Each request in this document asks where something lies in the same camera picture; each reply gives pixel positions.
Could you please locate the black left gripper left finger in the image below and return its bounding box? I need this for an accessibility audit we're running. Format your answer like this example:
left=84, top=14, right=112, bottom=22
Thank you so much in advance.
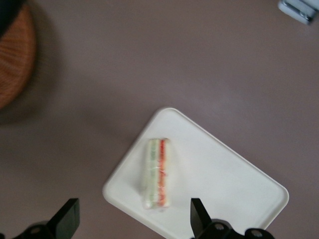
left=21, top=198, right=81, bottom=239

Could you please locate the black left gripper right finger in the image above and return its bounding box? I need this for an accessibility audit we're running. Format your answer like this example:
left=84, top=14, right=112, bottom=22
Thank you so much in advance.
left=190, top=198, right=240, bottom=239

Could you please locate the triangle sandwich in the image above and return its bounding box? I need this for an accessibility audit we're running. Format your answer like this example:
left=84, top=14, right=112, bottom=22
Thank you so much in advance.
left=140, top=137, right=173, bottom=210

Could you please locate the beige plastic tray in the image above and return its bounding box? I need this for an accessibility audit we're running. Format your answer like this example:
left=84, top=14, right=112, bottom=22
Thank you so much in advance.
left=102, top=107, right=290, bottom=239

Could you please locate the brown round wicker basket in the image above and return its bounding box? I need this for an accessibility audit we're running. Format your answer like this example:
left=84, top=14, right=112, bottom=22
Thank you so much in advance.
left=0, top=4, right=37, bottom=111

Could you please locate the small white metal clamp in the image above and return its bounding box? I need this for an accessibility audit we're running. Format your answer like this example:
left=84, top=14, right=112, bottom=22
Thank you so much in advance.
left=277, top=0, right=319, bottom=25

